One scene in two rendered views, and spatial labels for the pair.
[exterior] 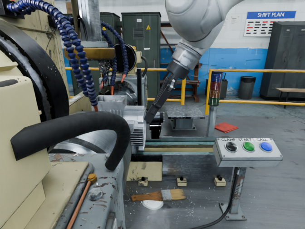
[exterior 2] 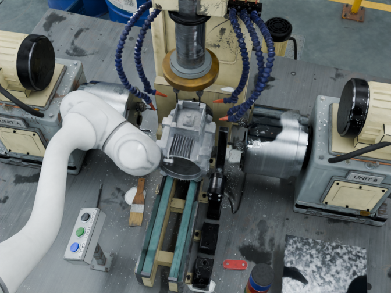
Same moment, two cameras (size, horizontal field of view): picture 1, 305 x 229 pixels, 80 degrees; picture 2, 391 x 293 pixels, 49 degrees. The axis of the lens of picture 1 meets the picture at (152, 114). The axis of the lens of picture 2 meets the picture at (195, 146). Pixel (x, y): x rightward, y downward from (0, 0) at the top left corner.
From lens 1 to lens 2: 151 cm
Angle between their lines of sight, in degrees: 79
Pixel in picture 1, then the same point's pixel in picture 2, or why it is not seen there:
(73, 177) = (34, 103)
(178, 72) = not seen: hidden behind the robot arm
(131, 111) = (174, 142)
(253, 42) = not seen: outside the picture
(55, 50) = not seen: hidden behind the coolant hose
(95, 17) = (179, 47)
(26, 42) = (21, 64)
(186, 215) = (110, 220)
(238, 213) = (97, 265)
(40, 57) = (22, 70)
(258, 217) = (88, 281)
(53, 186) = (32, 98)
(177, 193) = (135, 218)
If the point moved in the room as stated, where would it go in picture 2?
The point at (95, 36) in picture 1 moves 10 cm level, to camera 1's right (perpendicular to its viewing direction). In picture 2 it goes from (178, 61) to (171, 86)
